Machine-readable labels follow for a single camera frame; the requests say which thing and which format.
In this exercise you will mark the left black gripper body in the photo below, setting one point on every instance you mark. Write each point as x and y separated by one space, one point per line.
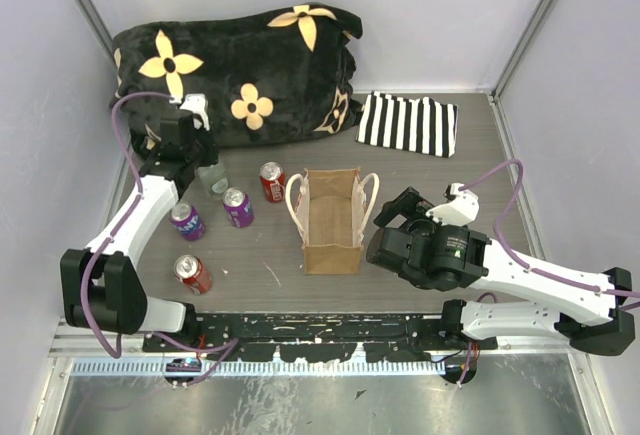
204 152

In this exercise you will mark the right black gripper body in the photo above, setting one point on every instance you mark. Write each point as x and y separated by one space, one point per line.
413 206

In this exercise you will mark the clear glass green-cap bottle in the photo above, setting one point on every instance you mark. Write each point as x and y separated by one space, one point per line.
214 179

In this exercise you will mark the jute canvas tote bag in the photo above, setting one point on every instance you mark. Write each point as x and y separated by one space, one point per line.
331 210

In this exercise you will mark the red cola can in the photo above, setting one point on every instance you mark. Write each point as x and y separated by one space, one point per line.
191 272
273 181

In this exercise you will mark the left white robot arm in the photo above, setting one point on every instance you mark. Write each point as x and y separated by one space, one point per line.
100 285

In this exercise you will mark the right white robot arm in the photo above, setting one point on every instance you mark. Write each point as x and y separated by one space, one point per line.
585 309

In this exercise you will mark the purple soda can left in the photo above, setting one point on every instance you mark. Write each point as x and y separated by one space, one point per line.
186 219

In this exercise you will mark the purple soda can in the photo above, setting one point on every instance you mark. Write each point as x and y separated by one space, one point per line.
238 207
186 219

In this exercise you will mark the purple soda can right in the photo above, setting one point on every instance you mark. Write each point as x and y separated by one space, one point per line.
238 207

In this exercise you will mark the black white striped cloth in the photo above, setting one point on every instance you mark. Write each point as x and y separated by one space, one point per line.
421 125

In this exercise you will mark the black floral plush blanket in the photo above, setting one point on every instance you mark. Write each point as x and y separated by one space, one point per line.
277 77

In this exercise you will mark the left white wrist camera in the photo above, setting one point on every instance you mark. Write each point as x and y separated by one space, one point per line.
196 104

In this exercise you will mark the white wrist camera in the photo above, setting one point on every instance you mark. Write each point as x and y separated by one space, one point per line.
461 208
196 104

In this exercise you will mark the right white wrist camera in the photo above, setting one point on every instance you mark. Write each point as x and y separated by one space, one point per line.
461 208

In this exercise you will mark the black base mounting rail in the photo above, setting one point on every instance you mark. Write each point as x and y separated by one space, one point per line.
314 338

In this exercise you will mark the left aluminium frame post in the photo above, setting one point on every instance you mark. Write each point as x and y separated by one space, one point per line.
97 25

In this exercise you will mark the aluminium frame post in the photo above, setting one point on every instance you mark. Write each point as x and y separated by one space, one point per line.
533 27
97 25

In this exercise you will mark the right aluminium frame post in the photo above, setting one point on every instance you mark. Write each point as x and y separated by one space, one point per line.
533 27

